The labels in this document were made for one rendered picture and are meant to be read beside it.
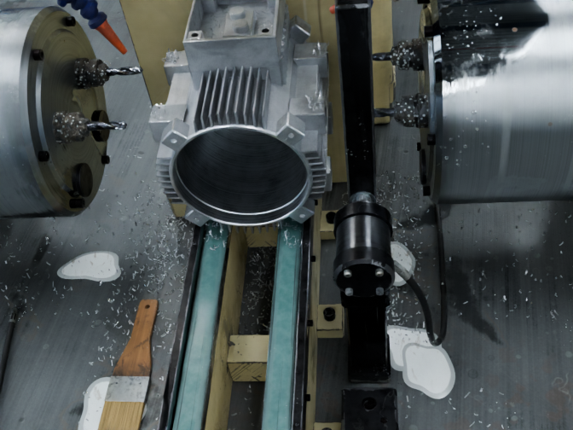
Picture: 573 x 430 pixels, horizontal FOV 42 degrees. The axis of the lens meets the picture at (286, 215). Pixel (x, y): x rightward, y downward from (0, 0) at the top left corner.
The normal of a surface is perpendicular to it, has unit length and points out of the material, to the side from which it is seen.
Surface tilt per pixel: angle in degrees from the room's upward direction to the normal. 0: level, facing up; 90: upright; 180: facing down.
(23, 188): 92
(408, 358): 0
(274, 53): 90
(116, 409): 3
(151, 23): 90
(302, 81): 0
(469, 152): 77
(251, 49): 90
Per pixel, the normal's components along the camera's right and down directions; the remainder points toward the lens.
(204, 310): -0.11, -0.67
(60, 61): 0.99, -0.04
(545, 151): -0.07, 0.62
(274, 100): 0.43, -0.58
